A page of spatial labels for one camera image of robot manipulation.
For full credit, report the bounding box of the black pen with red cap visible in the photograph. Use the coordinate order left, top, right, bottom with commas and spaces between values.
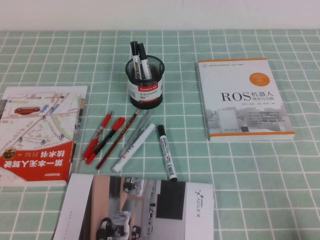
85, 116, 126, 165

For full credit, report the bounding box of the grey translucent gel pen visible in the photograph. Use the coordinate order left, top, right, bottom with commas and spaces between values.
120, 110, 153, 158

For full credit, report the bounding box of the black mesh pen holder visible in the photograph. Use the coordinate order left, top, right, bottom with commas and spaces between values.
125, 57, 164, 110

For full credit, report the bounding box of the black marker with barcode label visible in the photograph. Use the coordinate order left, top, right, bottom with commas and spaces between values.
156, 124, 179, 183

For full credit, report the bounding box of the red and black pencil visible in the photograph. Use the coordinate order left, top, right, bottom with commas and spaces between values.
96, 108, 141, 171

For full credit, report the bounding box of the AgileX brochure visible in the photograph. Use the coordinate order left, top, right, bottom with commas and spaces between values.
52, 173, 215, 240

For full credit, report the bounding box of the white paint marker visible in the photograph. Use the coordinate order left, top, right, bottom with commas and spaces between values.
111, 122, 156, 174

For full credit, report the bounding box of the black cap white marker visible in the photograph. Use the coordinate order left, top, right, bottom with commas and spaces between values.
137, 42, 152, 77

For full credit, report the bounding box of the red and white map book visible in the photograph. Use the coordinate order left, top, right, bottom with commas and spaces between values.
0, 85, 88, 187

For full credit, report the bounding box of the white ROS textbook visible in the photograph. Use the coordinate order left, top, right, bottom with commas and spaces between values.
197, 58, 296, 143

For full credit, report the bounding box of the red ballpoint pen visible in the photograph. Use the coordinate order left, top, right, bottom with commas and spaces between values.
82, 110, 114, 161

